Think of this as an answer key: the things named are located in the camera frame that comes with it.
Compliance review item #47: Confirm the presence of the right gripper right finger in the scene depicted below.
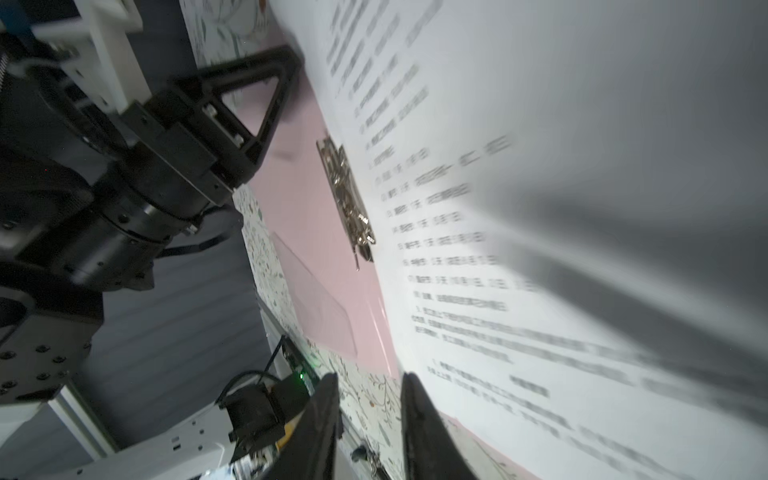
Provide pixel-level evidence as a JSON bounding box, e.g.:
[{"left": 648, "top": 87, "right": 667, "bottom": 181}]
[{"left": 400, "top": 373, "right": 476, "bottom": 480}]

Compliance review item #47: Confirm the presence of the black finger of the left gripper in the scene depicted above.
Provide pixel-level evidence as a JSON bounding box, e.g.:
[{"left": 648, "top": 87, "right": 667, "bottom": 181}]
[{"left": 143, "top": 45, "right": 302, "bottom": 192}]

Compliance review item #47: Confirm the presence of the clear plastic folder pocket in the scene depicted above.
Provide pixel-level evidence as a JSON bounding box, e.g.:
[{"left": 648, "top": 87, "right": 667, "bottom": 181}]
[{"left": 270, "top": 233, "right": 357, "bottom": 359}]

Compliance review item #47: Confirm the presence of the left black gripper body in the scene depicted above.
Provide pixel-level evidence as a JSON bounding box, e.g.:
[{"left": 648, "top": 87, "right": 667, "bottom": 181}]
[{"left": 1, "top": 62, "right": 240, "bottom": 293}]

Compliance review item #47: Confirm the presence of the metal folder clip mechanism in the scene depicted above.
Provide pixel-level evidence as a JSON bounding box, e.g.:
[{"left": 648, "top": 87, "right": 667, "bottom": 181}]
[{"left": 316, "top": 137, "right": 377, "bottom": 270}]

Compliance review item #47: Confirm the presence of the pink file folder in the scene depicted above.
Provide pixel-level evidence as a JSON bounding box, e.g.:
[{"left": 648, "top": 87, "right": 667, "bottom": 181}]
[{"left": 239, "top": 35, "right": 541, "bottom": 480}]

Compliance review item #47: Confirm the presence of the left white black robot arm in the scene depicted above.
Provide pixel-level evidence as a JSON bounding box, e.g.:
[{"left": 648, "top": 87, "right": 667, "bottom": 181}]
[{"left": 1, "top": 46, "right": 301, "bottom": 438}]

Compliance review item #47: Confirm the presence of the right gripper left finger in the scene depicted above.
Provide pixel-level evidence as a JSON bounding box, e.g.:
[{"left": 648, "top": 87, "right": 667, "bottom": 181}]
[{"left": 261, "top": 373, "right": 340, "bottom": 480}]

